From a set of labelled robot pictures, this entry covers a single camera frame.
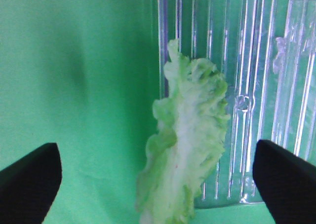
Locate green lettuce leaf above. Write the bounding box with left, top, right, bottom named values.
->
left=135, top=39, right=230, bottom=224

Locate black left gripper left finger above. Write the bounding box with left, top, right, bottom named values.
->
left=0, top=143, right=62, bottom=224

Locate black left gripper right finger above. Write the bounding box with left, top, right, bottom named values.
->
left=252, top=140, right=316, bottom=224

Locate clear plastic tray left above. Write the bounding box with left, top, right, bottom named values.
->
left=158, top=0, right=316, bottom=209

